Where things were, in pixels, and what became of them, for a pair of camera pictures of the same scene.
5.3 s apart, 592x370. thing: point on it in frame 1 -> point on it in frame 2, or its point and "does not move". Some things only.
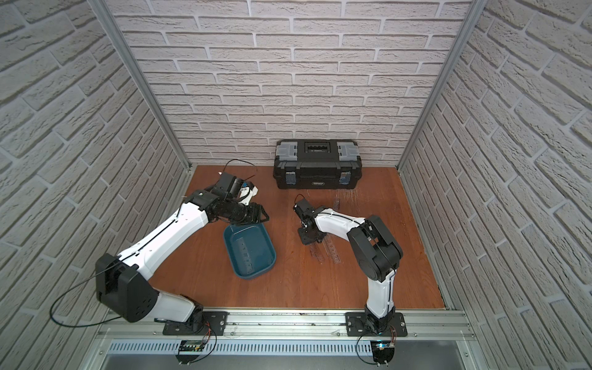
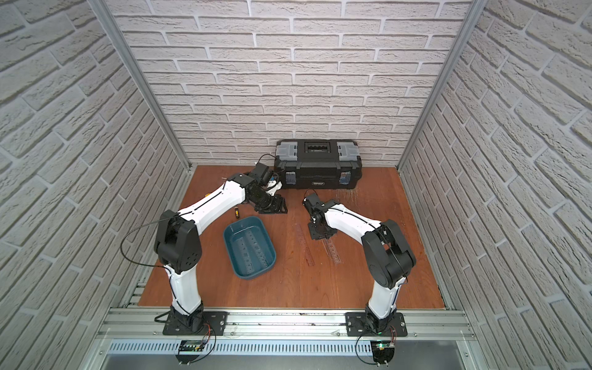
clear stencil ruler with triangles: (243, 261) does not move
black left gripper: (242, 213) -> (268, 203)
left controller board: (190, 345) does not move
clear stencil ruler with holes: (331, 249) does not move
